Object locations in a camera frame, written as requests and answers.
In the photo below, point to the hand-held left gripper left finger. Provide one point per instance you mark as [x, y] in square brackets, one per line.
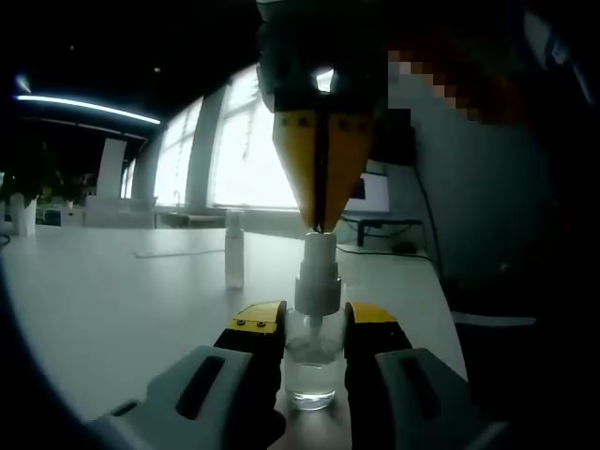
[220, 384]

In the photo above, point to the dark monitor stand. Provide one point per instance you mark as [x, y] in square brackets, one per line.
[360, 233]

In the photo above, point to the long ceiling light strip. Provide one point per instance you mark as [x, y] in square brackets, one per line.
[89, 107]

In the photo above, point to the green potted plant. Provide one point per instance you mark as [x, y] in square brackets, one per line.
[33, 178]

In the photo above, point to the clear pump bottle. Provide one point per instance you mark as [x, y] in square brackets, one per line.
[311, 375]

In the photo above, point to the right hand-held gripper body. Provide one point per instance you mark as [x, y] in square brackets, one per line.
[319, 33]

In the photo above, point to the white framed monitor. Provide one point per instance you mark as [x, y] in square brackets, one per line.
[377, 192]

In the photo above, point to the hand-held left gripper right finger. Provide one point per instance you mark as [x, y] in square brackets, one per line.
[403, 389]

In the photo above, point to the white pump bottle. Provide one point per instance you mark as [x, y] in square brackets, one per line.
[234, 262]

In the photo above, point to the white plant pot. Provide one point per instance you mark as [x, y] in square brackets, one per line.
[23, 216]

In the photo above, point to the window with white blinds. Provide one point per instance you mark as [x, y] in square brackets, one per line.
[175, 159]
[244, 159]

